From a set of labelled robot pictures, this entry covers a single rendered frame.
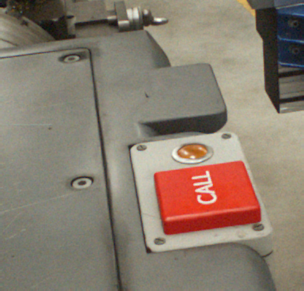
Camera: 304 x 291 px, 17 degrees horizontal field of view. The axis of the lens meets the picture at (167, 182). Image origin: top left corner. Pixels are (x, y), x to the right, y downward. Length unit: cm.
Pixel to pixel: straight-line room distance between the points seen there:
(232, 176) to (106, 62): 24
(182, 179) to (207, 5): 371
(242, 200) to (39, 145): 18
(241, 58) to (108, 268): 326
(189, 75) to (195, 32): 329
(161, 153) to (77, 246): 12
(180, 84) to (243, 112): 266
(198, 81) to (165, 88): 3
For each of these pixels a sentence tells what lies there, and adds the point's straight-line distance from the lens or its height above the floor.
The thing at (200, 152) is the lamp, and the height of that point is 126.
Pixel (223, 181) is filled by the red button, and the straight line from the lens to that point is 64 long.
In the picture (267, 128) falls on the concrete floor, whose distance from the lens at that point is 334.
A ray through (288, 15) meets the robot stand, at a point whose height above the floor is 102.
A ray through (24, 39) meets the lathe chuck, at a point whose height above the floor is 120.
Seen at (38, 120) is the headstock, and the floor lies 126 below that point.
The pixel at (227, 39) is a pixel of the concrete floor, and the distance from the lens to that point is 401.
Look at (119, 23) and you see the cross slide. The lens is 169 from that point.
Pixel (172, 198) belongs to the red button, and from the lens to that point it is 63.
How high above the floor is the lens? 160
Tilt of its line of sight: 31 degrees down
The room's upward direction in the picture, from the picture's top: 6 degrees counter-clockwise
